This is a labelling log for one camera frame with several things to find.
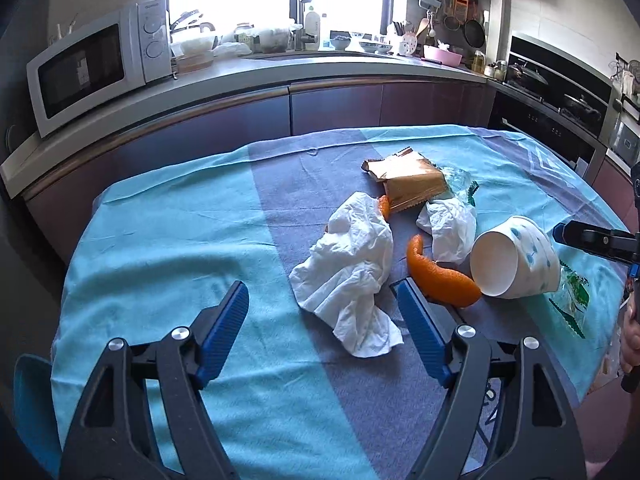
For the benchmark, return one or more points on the white microwave oven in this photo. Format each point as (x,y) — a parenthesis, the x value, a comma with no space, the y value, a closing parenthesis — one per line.
(99,62)

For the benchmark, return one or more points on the teal grey tablecloth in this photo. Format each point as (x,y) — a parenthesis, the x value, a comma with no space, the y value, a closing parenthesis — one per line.
(291,402)

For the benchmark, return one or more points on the pink basin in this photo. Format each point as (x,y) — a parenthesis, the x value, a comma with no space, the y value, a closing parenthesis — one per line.
(441,56)

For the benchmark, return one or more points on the kitchen faucet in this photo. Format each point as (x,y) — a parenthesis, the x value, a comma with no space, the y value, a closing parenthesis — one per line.
(301,5)

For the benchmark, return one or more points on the clear green snack wrapper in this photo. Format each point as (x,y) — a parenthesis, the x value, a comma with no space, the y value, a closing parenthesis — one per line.
(460,185)

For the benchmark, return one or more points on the teal trash bin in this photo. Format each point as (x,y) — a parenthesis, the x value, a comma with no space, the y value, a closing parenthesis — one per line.
(34,414)

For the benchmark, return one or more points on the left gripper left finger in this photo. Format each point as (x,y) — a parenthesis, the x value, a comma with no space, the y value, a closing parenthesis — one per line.
(187,359)

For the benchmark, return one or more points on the kitchen counter with cabinets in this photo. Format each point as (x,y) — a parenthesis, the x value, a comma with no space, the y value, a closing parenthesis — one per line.
(223,107)

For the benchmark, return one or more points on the black hanging frying pan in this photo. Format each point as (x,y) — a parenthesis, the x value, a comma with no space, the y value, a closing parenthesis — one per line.
(473,32)

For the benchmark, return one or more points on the curved orange peel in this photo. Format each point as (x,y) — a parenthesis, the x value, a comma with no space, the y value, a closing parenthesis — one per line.
(443,285)

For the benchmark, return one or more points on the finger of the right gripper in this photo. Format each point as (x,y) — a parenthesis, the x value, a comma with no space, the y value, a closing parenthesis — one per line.
(614,245)

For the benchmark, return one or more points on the blue dotted paper cup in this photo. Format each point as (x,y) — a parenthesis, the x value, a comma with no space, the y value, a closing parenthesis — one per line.
(514,260)

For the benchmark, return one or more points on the large white tissue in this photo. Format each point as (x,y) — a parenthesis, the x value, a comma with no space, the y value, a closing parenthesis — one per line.
(345,270)

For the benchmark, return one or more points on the person's right hand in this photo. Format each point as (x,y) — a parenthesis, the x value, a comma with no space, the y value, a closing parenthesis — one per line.
(629,338)

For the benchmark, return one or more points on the white dish soap bottle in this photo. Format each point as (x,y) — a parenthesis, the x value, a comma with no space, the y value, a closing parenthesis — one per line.
(312,24)

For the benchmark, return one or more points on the small orange peel piece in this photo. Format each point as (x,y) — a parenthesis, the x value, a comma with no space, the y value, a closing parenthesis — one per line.
(384,207)

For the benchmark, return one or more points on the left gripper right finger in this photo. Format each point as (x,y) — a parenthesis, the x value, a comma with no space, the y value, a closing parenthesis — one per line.
(458,357)

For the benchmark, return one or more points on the brown foil snack wrapper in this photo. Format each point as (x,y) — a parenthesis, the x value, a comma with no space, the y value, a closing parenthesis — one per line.
(408,178)

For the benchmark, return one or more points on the small white tissue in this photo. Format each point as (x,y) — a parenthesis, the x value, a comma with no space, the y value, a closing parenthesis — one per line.
(452,225)

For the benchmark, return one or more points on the green cartoon snack wrapper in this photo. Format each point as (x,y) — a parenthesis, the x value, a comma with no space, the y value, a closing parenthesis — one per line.
(572,299)

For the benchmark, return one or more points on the built-in black oven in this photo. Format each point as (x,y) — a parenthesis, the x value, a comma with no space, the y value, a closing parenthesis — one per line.
(557,99)

